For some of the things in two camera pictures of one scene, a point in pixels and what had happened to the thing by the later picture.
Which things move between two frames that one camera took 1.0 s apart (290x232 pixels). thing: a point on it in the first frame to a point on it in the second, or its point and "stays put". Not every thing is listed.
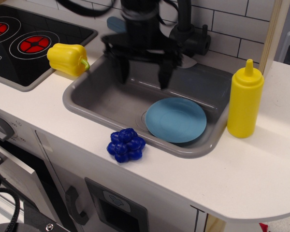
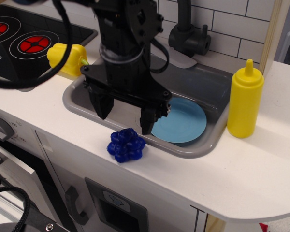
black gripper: (143, 34) to (125, 71)
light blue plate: (177, 120) stays put
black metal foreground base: (34, 221) stays put
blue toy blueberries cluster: (125, 145) stays put
